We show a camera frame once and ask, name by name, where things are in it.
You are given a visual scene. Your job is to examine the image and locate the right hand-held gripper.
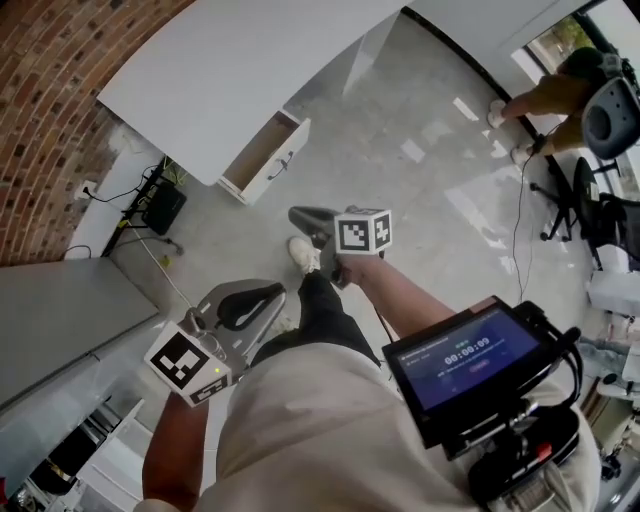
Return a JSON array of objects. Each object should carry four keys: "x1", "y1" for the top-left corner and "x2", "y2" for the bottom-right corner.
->
[{"x1": 288, "y1": 205, "x2": 393, "y2": 290}]

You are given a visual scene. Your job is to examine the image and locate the black chest rig mount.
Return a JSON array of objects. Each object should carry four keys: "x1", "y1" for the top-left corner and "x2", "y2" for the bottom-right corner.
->
[{"x1": 442, "y1": 299, "x2": 586, "y2": 512}]

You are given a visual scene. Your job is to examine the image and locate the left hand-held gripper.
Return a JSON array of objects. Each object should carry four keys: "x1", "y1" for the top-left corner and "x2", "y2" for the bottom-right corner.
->
[{"x1": 143, "y1": 279, "x2": 287, "y2": 409}]

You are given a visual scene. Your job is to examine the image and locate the long white power cable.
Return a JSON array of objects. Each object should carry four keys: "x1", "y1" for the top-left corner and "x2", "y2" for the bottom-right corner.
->
[{"x1": 130, "y1": 225, "x2": 196, "y2": 310}]

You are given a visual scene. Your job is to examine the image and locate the yellow network cable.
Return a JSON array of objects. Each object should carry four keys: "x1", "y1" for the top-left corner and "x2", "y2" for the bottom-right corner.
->
[{"x1": 162, "y1": 155, "x2": 190, "y2": 187}]

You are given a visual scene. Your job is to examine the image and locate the black power cable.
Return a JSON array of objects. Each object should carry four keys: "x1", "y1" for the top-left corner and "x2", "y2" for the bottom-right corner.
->
[{"x1": 82, "y1": 164, "x2": 166, "y2": 204}]

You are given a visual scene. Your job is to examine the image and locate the person's left white shoe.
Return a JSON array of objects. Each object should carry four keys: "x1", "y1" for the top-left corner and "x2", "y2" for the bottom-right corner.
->
[{"x1": 271, "y1": 313, "x2": 301, "y2": 335}]

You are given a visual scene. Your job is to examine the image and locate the grey metal cabinet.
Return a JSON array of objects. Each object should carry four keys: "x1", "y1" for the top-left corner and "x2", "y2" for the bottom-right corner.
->
[{"x1": 0, "y1": 257, "x2": 162, "y2": 484}]

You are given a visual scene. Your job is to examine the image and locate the white storage box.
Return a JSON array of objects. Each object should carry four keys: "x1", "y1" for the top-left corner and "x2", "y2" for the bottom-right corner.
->
[{"x1": 588, "y1": 269, "x2": 640, "y2": 314}]

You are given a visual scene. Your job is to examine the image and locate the white desk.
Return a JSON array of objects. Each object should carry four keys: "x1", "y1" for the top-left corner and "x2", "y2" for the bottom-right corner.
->
[{"x1": 97, "y1": 0, "x2": 411, "y2": 206}]

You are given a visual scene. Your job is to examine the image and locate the black office chair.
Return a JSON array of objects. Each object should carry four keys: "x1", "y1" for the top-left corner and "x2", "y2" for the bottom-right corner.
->
[{"x1": 529, "y1": 77, "x2": 640, "y2": 271}]

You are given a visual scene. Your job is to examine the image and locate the white framed window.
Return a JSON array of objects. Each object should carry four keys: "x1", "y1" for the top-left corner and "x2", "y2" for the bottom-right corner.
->
[{"x1": 510, "y1": 10, "x2": 640, "y2": 81}]

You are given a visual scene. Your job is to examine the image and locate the black baseboard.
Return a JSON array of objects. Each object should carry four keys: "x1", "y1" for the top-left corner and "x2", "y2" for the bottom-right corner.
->
[{"x1": 401, "y1": 5, "x2": 556, "y2": 171}]

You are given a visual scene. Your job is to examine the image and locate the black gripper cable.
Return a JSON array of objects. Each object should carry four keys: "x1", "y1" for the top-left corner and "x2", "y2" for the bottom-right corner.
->
[{"x1": 372, "y1": 302, "x2": 396, "y2": 346}]

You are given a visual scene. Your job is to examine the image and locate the person's right forearm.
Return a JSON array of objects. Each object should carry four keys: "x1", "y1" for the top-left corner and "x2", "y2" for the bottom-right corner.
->
[{"x1": 344, "y1": 253, "x2": 454, "y2": 341}]

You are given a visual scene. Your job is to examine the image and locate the person's beige shirt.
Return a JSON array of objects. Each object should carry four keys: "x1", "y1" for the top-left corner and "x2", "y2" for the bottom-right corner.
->
[{"x1": 142, "y1": 341, "x2": 601, "y2": 512}]

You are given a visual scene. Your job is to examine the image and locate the black field monitor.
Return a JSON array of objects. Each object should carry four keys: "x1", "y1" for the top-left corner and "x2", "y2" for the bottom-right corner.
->
[{"x1": 382, "y1": 295, "x2": 566, "y2": 449}]

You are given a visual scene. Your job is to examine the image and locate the black router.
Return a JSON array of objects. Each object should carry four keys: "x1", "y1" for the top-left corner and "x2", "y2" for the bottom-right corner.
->
[{"x1": 141, "y1": 180, "x2": 188, "y2": 236}]

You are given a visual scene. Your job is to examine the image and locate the person's left forearm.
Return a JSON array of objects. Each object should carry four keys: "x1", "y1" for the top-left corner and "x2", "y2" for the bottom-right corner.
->
[{"x1": 142, "y1": 392, "x2": 209, "y2": 509}]

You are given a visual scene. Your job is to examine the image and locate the thin black floor cable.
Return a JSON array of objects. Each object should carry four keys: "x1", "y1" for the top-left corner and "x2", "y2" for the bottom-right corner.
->
[{"x1": 512, "y1": 134, "x2": 546, "y2": 301}]

